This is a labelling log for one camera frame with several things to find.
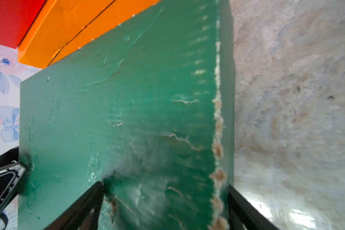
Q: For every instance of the orange shoebox centre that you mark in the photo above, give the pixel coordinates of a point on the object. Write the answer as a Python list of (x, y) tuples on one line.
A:
[(62, 27)]

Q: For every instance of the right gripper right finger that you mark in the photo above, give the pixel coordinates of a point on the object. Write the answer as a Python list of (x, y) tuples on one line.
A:
[(243, 215)]

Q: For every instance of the red shoebox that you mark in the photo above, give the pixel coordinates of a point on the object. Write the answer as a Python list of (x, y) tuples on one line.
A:
[(16, 18)]

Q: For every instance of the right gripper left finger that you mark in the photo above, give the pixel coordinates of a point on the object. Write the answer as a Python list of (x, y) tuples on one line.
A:
[(84, 213)]

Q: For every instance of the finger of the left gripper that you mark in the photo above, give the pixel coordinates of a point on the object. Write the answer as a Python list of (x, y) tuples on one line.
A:
[(11, 156), (11, 176)]

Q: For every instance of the green shoebox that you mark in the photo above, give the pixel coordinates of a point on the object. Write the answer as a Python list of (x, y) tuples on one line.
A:
[(146, 109)]

